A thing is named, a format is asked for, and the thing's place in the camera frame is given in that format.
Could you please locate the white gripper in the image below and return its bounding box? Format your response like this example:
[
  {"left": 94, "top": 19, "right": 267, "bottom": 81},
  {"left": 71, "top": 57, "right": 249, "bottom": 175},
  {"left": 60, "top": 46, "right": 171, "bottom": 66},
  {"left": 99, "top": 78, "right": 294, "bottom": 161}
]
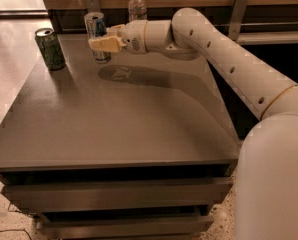
[{"left": 88, "top": 20, "right": 148, "bottom": 54}]

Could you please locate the silver blue redbull can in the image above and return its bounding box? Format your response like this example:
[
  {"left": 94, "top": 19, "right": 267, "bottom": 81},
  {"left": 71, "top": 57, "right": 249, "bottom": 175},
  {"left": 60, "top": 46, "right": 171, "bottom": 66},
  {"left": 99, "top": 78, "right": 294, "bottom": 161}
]
[{"left": 84, "top": 12, "right": 111, "bottom": 64}]

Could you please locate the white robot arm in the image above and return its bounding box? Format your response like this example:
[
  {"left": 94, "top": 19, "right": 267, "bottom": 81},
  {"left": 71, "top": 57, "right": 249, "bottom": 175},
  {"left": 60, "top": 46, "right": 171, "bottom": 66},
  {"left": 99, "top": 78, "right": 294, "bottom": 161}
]
[{"left": 89, "top": 8, "right": 298, "bottom": 240}]

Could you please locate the green soda can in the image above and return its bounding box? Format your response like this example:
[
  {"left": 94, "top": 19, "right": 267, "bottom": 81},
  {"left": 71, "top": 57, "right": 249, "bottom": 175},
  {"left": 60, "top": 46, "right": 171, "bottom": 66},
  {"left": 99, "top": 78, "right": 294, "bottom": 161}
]
[{"left": 35, "top": 28, "right": 66, "bottom": 71}]

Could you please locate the clear plastic water bottle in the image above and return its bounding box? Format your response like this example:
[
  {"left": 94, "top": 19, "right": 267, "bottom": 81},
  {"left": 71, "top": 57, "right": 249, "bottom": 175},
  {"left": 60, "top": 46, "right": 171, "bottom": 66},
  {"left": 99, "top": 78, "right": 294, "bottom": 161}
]
[{"left": 128, "top": 0, "right": 147, "bottom": 21}]

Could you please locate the grey drawer cabinet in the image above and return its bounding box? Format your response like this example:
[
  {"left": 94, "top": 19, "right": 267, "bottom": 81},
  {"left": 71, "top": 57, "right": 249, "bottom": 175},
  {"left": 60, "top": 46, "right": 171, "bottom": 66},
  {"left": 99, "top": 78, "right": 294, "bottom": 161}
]
[{"left": 0, "top": 35, "right": 239, "bottom": 240}]

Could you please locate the grey upper drawer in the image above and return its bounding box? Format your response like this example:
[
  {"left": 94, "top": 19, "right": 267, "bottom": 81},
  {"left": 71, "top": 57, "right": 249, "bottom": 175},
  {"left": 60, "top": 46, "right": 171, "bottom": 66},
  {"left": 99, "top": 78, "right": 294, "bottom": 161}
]
[{"left": 2, "top": 177, "right": 232, "bottom": 213}]

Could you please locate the grey drawer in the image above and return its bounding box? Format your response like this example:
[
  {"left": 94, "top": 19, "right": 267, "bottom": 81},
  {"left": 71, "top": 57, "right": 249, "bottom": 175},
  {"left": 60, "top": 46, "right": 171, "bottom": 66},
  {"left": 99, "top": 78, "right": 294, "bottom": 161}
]
[
  {"left": 39, "top": 216, "right": 213, "bottom": 239},
  {"left": 2, "top": 177, "right": 232, "bottom": 213}
]

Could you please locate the grey lower drawer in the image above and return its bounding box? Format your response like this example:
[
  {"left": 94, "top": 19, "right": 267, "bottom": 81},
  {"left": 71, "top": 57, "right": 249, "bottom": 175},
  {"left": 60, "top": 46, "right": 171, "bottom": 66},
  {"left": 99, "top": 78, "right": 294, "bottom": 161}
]
[{"left": 39, "top": 216, "right": 213, "bottom": 239}]

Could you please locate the left metal bracket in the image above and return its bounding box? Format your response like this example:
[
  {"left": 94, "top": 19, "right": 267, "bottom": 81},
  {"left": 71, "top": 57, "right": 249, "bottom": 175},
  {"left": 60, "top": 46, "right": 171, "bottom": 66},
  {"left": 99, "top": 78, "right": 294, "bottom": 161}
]
[{"left": 85, "top": 0, "right": 101, "bottom": 12}]

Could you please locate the metal bracket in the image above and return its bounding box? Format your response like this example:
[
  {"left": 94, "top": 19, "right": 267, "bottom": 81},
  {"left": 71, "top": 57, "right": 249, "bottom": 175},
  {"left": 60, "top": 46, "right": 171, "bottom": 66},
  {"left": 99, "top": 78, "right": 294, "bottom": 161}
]
[
  {"left": 85, "top": 0, "right": 101, "bottom": 12},
  {"left": 228, "top": 0, "right": 249, "bottom": 41}
]

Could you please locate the right metal bracket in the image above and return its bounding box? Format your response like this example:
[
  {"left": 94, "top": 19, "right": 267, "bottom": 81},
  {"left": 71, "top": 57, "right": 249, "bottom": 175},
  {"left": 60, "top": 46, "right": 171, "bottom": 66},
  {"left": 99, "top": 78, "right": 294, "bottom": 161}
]
[{"left": 228, "top": 0, "right": 249, "bottom": 41}]

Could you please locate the black floor cable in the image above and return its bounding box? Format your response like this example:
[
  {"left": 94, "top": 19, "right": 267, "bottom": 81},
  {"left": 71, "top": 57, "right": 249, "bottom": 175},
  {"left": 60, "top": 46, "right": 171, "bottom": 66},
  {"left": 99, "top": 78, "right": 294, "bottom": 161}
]
[{"left": 0, "top": 202, "right": 39, "bottom": 240}]

